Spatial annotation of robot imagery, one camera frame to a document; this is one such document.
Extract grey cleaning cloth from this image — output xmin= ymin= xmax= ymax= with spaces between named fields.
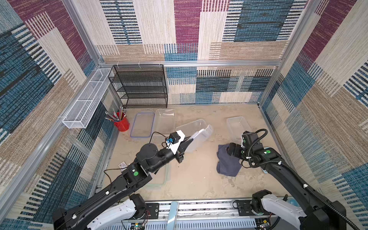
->
xmin=216 ymin=144 xmax=242 ymax=177

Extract clear lunch box lid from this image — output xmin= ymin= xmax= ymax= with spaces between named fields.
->
xmin=186 ymin=125 xmax=213 ymax=153

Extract clear lunch box base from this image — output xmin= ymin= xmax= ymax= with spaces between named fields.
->
xmin=227 ymin=117 xmax=252 ymax=145

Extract green-rimmed lunch box lid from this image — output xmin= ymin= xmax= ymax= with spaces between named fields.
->
xmin=146 ymin=164 xmax=171 ymax=188

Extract blue-rimmed clear lunch box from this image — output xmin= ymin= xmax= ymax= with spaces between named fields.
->
xmin=152 ymin=108 xmax=175 ymax=137

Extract blue-rimmed clear lid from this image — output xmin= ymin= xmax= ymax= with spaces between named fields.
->
xmin=130 ymin=112 xmax=155 ymax=138

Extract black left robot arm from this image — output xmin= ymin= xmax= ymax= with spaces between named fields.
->
xmin=52 ymin=138 xmax=193 ymax=230

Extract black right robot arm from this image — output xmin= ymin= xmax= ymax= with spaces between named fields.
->
xmin=226 ymin=129 xmax=358 ymax=230

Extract small red white card box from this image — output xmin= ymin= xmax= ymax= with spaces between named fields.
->
xmin=119 ymin=162 xmax=127 ymax=171

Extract red pencil cup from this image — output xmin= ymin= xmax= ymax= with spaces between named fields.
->
xmin=114 ymin=112 xmax=130 ymax=132

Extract blue tape roll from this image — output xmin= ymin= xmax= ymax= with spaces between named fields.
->
xmin=287 ymin=198 xmax=300 ymax=207

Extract pens in red cup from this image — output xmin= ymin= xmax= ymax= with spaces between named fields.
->
xmin=105 ymin=106 xmax=126 ymax=122

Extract black mesh shelf rack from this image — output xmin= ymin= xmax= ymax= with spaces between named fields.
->
xmin=109 ymin=65 xmax=168 ymax=109

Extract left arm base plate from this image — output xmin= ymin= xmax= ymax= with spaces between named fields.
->
xmin=144 ymin=203 xmax=160 ymax=219

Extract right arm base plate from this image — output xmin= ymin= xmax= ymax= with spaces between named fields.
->
xmin=233 ymin=199 xmax=256 ymax=217

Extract aluminium front rail frame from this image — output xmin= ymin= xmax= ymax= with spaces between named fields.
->
xmin=103 ymin=199 xmax=298 ymax=230

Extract white wire wall basket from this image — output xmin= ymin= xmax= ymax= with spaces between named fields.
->
xmin=62 ymin=69 xmax=111 ymax=129

